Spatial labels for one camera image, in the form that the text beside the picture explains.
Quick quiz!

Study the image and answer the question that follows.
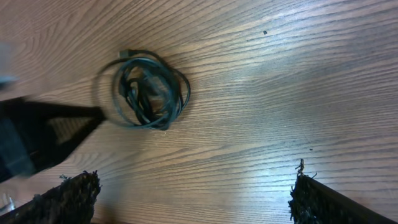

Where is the black USB cable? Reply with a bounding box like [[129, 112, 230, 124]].
[[93, 49, 192, 131]]

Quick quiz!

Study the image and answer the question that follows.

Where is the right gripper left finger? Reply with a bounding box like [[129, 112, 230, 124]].
[[1, 171, 101, 224]]

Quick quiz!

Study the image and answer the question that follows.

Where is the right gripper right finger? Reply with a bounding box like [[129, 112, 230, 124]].
[[288, 159, 397, 224]]

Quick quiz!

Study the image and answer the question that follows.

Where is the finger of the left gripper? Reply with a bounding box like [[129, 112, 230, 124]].
[[1, 98, 106, 182]]

